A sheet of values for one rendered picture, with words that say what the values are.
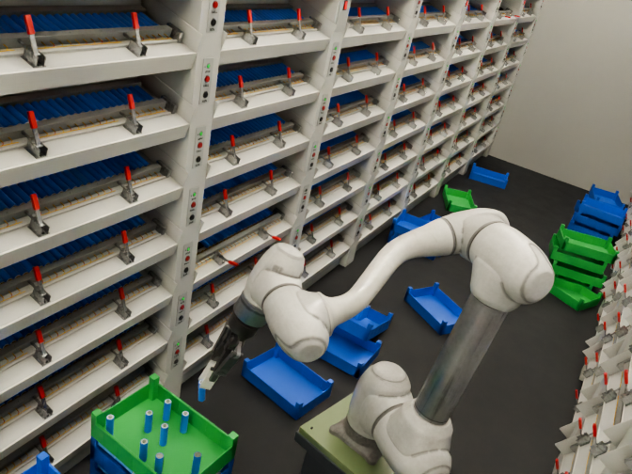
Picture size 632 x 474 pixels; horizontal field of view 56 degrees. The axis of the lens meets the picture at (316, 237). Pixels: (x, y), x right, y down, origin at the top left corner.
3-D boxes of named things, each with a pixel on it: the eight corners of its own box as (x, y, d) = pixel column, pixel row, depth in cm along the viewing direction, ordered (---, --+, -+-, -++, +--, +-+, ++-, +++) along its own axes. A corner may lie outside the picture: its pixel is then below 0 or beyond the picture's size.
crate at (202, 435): (234, 456, 149) (239, 434, 145) (175, 509, 133) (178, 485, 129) (152, 394, 161) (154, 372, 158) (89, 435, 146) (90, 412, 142)
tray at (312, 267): (346, 253, 317) (358, 234, 309) (285, 298, 268) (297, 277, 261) (318, 229, 321) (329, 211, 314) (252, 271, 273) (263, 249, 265)
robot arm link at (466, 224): (435, 205, 154) (466, 229, 144) (493, 192, 160) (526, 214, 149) (431, 246, 161) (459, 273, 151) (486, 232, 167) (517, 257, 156)
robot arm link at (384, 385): (380, 401, 196) (399, 349, 187) (407, 442, 182) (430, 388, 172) (337, 406, 189) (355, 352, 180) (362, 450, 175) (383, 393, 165)
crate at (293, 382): (330, 396, 232) (334, 381, 228) (295, 420, 217) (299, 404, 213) (276, 355, 247) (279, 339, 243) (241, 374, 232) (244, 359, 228)
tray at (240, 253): (288, 234, 243) (297, 217, 238) (188, 292, 195) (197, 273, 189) (252, 204, 248) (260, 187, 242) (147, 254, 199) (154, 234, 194)
